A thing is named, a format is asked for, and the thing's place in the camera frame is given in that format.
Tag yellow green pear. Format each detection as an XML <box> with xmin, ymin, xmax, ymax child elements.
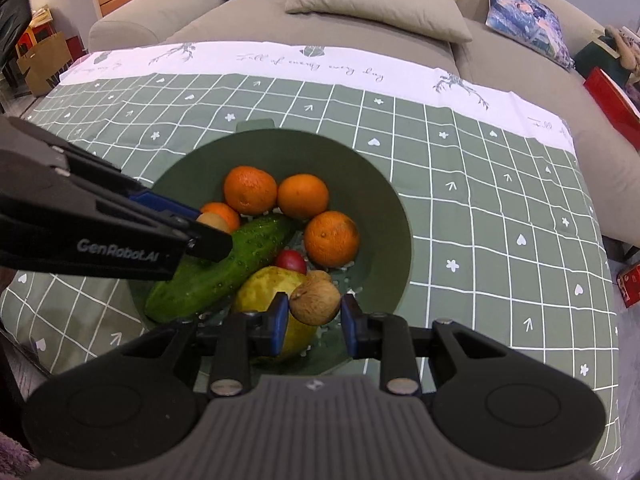
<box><xmin>231</xmin><ymin>266</ymin><xmax>318</xmax><ymax>360</ymax></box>

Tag brown longan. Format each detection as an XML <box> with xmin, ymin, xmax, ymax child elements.
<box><xmin>288</xmin><ymin>280</ymin><xmax>341</xmax><ymax>326</ymax></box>
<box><xmin>307</xmin><ymin>270</ymin><xmax>332</xmax><ymax>282</ymax></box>
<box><xmin>196</xmin><ymin>211</ymin><xmax>231</xmax><ymax>234</ymax></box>

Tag green cucumber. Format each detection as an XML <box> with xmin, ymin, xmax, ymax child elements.
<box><xmin>143</xmin><ymin>214</ymin><xmax>298</xmax><ymax>324</ymax></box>

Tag red cherry tomato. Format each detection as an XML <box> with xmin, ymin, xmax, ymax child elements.
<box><xmin>274</xmin><ymin>249</ymin><xmax>308</xmax><ymax>275</ymax></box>

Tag small orange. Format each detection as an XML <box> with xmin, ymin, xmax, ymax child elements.
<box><xmin>200</xmin><ymin>203</ymin><xmax>241</xmax><ymax>234</ymax></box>

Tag large orange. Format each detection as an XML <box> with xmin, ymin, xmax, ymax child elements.
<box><xmin>304</xmin><ymin>210</ymin><xmax>360</xmax><ymax>268</ymax></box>

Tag green colander bowl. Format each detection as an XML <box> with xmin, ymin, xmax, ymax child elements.
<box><xmin>127</xmin><ymin>118</ymin><xmax>414</xmax><ymax>377</ymax></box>

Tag brown Nike paper bag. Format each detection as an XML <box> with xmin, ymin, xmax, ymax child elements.
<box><xmin>17</xmin><ymin>32</ymin><xmax>73</xmax><ymax>96</ymax></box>

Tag green checked tablecloth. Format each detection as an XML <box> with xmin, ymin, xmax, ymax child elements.
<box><xmin>26</xmin><ymin>41</ymin><xmax>622</xmax><ymax>471</ymax></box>

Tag red snack bag on floor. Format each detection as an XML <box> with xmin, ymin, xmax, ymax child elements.
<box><xmin>616</xmin><ymin>263</ymin><xmax>640</xmax><ymax>309</ymax></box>

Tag beige sofa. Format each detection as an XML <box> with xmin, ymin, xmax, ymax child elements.
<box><xmin>89</xmin><ymin>0</ymin><xmax>639</xmax><ymax>245</ymax></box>

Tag red box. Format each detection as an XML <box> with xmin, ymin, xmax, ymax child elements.
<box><xmin>584</xmin><ymin>67</ymin><xmax>640</xmax><ymax>151</ymax></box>

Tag blue printed cushion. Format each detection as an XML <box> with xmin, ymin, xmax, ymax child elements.
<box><xmin>485</xmin><ymin>0</ymin><xmax>574</xmax><ymax>70</ymax></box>

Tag dark green bag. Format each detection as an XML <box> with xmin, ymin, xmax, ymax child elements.
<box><xmin>574</xmin><ymin>35</ymin><xmax>631</xmax><ymax>87</ymax></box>

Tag plush toy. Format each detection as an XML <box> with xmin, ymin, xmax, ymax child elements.
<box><xmin>605</xmin><ymin>25</ymin><xmax>639</xmax><ymax>73</ymax></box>

